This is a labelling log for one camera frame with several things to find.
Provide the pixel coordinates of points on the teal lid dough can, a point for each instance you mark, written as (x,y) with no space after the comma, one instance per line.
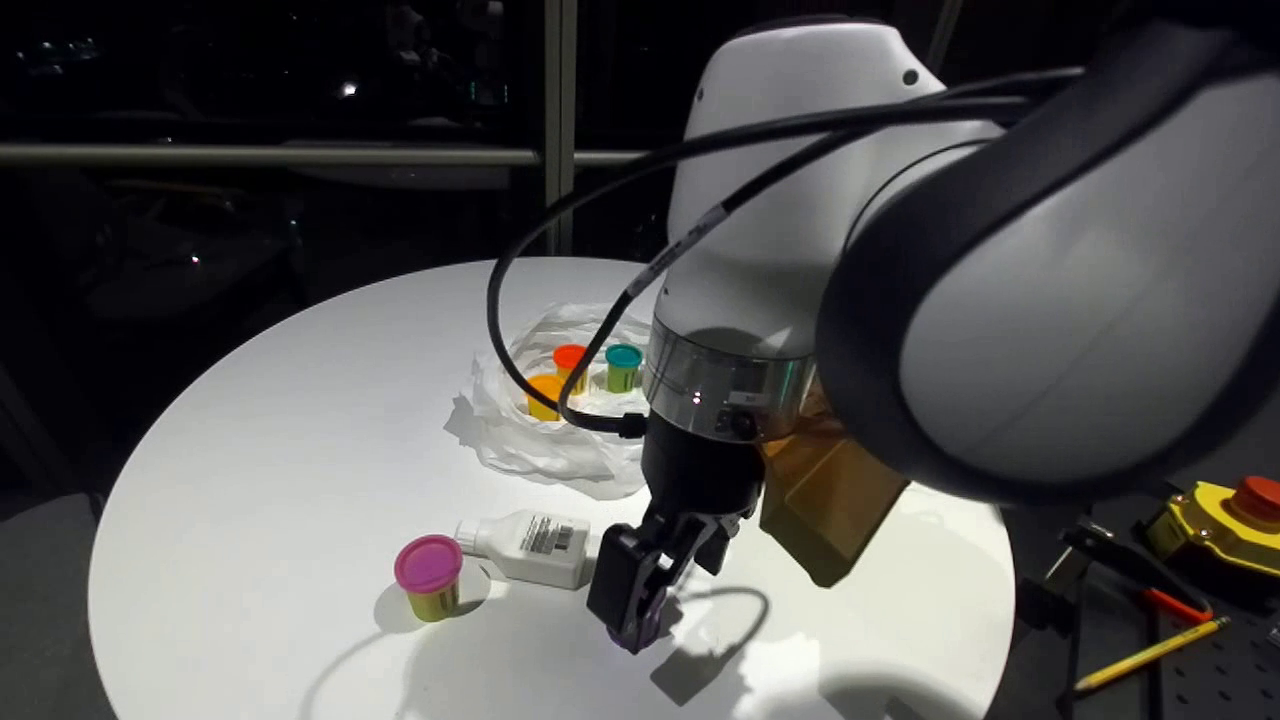
(623,362)

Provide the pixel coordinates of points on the pink lid dough can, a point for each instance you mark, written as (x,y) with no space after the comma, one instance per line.
(428,567)

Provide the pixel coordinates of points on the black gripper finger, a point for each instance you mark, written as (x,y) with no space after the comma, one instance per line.
(640,584)
(714,541)

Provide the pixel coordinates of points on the orange lid dough can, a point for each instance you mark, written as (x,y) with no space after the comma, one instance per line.
(571,359)

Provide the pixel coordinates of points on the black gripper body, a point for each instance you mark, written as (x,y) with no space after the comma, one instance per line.
(700,472)

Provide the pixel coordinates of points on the white plastic bag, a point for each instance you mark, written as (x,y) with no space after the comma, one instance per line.
(535,447)

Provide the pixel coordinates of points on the small white square bottle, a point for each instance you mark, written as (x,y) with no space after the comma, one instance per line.
(540,549)

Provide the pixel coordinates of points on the grey metal window railing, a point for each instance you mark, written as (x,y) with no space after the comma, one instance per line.
(266,152)

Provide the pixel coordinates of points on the black red pen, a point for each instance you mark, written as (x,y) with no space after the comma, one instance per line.
(1134,567)

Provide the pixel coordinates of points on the yellow emergency stop button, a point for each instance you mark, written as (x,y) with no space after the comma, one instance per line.
(1222,521)

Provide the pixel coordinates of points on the yellow pencil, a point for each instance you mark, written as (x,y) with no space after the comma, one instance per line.
(1147,657)

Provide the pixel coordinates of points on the black perforated bench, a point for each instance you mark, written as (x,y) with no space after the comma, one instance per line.
(1203,665)

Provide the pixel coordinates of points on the orange-capped spice bottle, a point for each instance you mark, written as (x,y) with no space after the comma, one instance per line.
(546,392)

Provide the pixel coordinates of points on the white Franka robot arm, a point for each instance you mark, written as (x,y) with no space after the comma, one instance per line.
(1064,294)

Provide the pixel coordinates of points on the grey window pillar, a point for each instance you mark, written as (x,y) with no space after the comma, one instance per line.
(563,82)

